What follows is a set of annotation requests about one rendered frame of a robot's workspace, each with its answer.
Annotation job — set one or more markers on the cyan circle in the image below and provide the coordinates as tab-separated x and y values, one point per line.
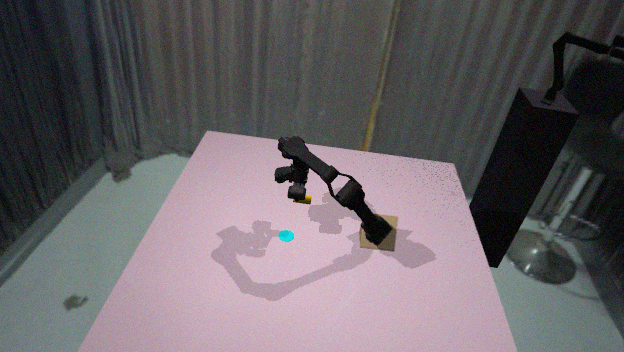
286	235

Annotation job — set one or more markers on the yellow cylinder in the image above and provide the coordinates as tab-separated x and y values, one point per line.
306	201

